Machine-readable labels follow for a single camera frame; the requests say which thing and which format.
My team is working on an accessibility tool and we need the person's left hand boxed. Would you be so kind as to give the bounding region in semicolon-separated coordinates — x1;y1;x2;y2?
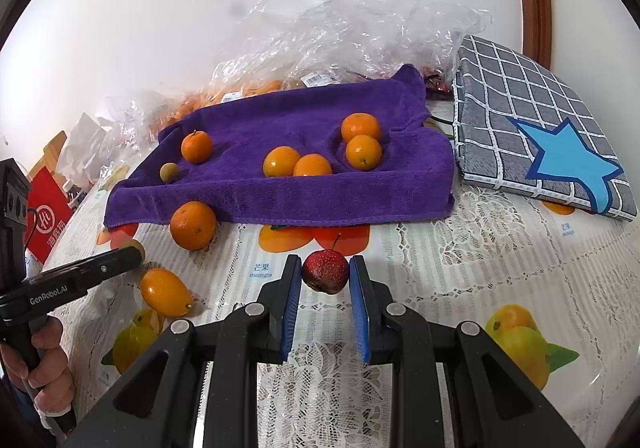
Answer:
0;317;76;416

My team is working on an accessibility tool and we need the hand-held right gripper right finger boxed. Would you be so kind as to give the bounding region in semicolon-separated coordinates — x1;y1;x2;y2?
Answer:
349;255;586;448

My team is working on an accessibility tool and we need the white plastic bag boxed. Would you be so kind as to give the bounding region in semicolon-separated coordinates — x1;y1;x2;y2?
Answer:
65;113;118;183

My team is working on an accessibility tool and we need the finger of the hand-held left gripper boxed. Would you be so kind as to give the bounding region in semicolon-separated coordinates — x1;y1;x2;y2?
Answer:
25;246;144;287

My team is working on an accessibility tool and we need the red paper bag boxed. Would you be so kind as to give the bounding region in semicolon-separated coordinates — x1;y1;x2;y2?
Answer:
25;165;75;263

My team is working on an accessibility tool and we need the clear bag of red fruits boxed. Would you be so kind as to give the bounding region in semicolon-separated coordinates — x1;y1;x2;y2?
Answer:
420;68;456;101

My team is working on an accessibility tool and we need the grey checked cushion blue star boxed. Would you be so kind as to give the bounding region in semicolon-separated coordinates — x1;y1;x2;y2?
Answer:
452;34;638;221

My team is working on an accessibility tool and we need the clear bag of mandarins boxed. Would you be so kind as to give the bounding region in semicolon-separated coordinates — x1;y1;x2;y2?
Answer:
150;78;286;129

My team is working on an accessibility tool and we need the red hawthorn fruit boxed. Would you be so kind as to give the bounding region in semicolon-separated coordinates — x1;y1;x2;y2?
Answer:
301;234;350;295

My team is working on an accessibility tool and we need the orange mandarin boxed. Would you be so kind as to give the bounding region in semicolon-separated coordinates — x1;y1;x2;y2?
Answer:
180;130;214;165
345;135;383;172
169;201;218;251
293;154;333;177
341;113;382;143
263;146;302;179

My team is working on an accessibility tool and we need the small clear plastic bag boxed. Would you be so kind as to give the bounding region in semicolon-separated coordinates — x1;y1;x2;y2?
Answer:
100;88;171;179

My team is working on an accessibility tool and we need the fruit print lace tablecloth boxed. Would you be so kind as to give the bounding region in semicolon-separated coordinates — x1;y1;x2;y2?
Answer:
25;168;621;448

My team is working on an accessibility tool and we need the crumpled clear plastic bag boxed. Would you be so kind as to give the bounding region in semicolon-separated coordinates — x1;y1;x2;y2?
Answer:
212;0;493;93

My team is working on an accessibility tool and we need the purple towel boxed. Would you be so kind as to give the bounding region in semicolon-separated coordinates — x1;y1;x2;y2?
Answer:
103;64;456;229

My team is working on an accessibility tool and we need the oval orange kumquat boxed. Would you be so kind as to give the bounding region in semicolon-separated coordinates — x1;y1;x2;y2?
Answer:
139;268;195;317

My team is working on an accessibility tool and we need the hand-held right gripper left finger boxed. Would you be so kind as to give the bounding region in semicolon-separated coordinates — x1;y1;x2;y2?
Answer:
60;254;303;448

